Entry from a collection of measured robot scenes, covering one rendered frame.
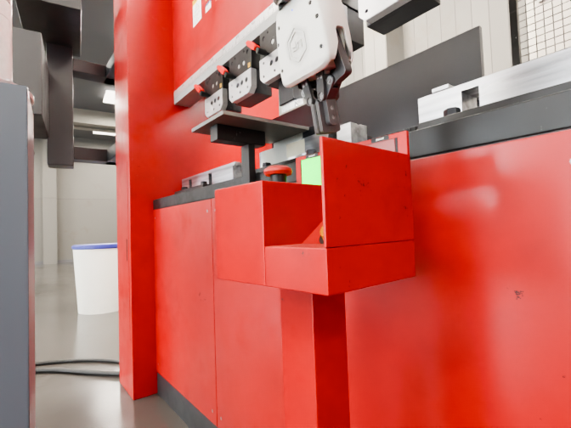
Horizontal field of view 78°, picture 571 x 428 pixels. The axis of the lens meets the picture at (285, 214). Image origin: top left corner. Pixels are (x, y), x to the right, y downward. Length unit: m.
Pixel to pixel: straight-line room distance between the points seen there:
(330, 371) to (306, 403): 0.05
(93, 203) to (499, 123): 11.09
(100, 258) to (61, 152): 1.61
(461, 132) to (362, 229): 0.26
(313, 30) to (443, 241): 0.35
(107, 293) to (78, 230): 7.68
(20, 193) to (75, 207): 10.55
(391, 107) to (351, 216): 1.15
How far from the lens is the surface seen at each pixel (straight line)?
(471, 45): 1.39
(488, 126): 0.57
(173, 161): 1.80
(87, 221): 11.33
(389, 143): 0.48
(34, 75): 1.92
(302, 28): 0.49
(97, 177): 11.45
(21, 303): 0.79
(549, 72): 0.69
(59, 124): 2.28
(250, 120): 0.90
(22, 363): 0.82
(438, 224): 0.59
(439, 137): 0.60
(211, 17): 1.62
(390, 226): 0.42
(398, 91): 1.49
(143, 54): 1.91
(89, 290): 3.73
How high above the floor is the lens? 0.72
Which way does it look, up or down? 2 degrees up
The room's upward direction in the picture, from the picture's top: 2 degrees counter-clockwise
